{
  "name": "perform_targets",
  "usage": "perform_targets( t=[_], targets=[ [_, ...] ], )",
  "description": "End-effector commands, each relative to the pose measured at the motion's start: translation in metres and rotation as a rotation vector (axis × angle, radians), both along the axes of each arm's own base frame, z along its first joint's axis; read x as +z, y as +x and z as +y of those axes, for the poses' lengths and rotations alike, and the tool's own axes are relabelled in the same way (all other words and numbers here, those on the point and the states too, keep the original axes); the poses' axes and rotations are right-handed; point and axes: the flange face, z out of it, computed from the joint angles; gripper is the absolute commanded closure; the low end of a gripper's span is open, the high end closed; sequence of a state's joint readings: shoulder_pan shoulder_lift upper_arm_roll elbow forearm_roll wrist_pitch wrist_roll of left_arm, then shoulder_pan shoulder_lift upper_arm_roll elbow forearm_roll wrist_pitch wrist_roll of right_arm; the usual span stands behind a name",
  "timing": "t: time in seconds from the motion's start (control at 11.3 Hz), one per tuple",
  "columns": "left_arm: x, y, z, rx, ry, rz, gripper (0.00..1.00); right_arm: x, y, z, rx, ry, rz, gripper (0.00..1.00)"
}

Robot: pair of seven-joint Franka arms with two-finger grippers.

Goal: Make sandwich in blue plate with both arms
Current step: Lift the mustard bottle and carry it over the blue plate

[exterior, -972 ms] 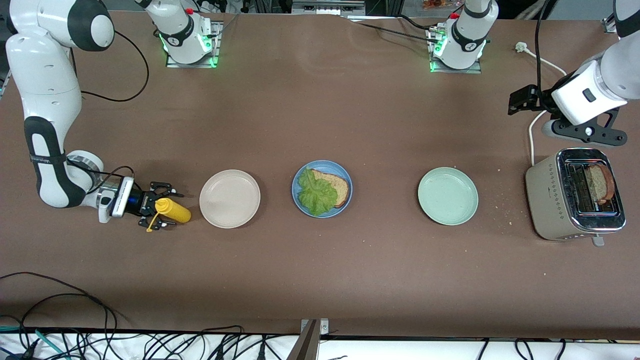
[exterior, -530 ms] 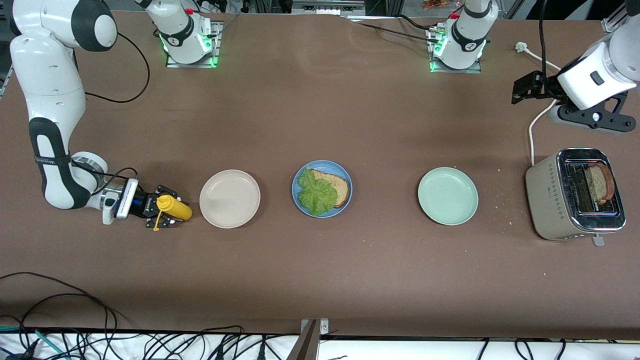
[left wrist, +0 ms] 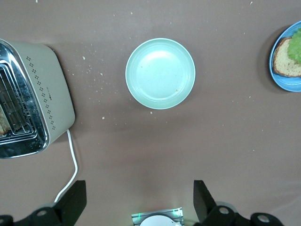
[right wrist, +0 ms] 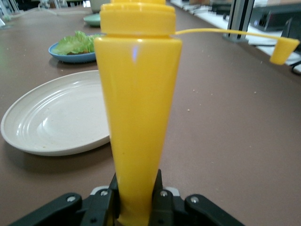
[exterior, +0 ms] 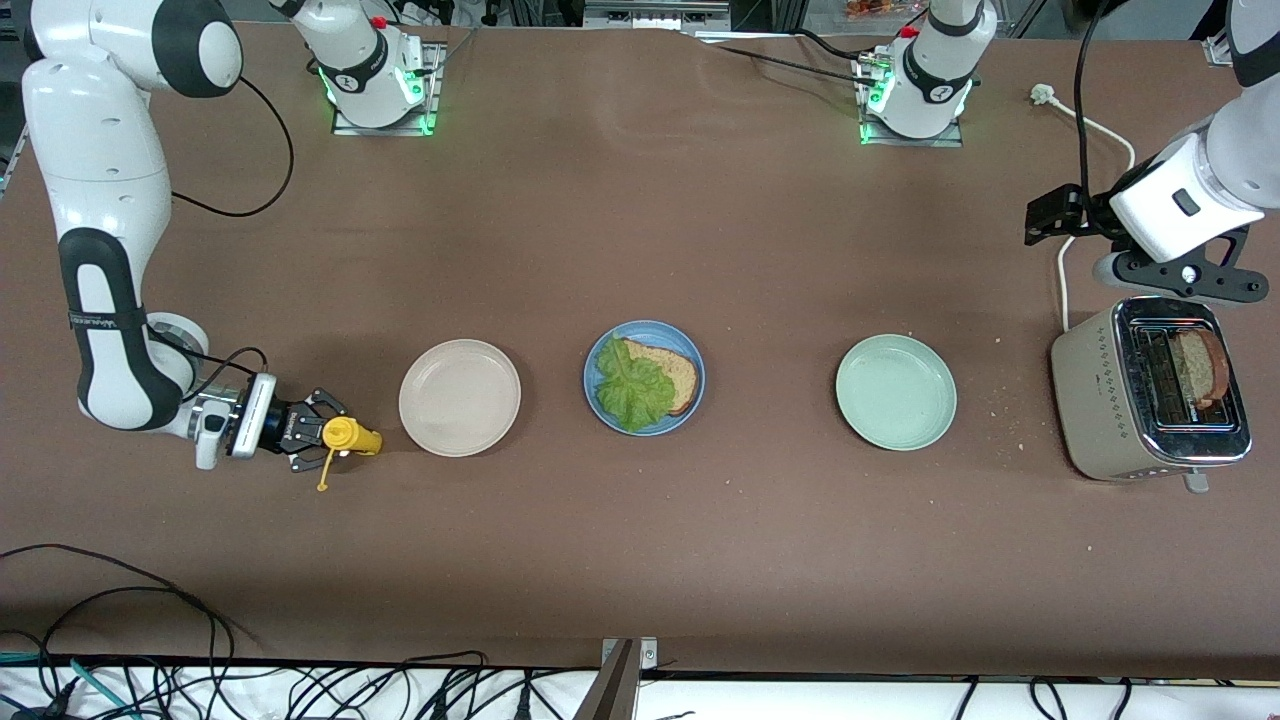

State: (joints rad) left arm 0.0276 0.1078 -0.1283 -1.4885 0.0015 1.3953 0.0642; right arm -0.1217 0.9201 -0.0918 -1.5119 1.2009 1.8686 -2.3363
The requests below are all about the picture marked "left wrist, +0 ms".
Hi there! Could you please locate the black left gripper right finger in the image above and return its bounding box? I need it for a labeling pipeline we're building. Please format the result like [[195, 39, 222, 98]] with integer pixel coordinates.
[[193, 180, 285, 226]]

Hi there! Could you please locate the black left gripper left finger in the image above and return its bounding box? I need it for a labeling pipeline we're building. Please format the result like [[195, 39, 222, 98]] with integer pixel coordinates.
[[0, 180, 87, 226]]

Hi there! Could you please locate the brown bread slice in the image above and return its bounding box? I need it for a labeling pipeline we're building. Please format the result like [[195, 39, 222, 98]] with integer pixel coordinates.
[[272, 37, 301, 78], [0, 108, 11, 136]]

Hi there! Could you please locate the green lettuce leaf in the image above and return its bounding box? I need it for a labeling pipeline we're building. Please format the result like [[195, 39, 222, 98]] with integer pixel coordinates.
[[287, 27, 301, 65]]

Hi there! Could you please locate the pale green round plate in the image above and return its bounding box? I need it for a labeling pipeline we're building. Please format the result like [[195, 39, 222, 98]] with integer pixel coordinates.
[[125, 38, 196, 111]]

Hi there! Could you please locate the blue round plate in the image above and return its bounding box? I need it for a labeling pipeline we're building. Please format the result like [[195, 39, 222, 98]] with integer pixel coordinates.
[[269, 20, 301, 92]]

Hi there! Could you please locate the beige chrome toaster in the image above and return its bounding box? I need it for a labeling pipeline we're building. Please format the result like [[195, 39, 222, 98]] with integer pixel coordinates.
[[0, 39, 76, 159]]

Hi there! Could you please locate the white toaster power cord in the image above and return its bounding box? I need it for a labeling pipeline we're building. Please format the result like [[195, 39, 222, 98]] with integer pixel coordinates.
[[54, 129, 79, 204]]

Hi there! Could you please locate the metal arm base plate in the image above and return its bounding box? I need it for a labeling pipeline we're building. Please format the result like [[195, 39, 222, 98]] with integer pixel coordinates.
[[131, 207, 184, 226]]

